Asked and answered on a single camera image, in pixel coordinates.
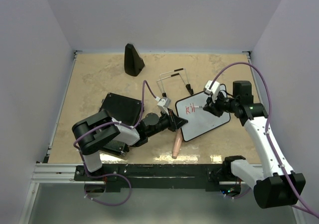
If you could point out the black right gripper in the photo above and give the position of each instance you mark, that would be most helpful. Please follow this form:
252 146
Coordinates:
212 106

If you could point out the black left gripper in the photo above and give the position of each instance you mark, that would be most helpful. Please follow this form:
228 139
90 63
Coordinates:
175 122

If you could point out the white whiteboard black frame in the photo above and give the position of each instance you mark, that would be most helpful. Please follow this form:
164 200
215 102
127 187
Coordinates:
199 121

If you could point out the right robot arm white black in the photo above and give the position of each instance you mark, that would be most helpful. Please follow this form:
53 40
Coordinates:
277 184

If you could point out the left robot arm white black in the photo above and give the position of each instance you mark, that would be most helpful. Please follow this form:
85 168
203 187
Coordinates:
96 131

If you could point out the pink toy microphone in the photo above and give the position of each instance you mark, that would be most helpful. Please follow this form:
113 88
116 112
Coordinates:
177 144

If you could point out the black hard case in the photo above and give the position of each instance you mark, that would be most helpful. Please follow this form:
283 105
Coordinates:
124 109

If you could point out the black cone-shaped object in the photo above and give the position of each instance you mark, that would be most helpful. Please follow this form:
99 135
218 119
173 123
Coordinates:
133 63

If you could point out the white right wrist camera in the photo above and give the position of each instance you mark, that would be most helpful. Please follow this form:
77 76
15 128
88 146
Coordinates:
211 88

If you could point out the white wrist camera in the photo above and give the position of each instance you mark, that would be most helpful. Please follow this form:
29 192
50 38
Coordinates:
163 103
211 88

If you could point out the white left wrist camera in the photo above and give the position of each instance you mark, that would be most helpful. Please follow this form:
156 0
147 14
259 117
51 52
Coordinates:
163 103

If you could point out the wire whiteboard stand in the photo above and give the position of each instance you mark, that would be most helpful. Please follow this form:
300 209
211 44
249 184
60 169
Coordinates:
180 73

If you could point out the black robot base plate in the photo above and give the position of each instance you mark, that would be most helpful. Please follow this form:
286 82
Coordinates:
208 177

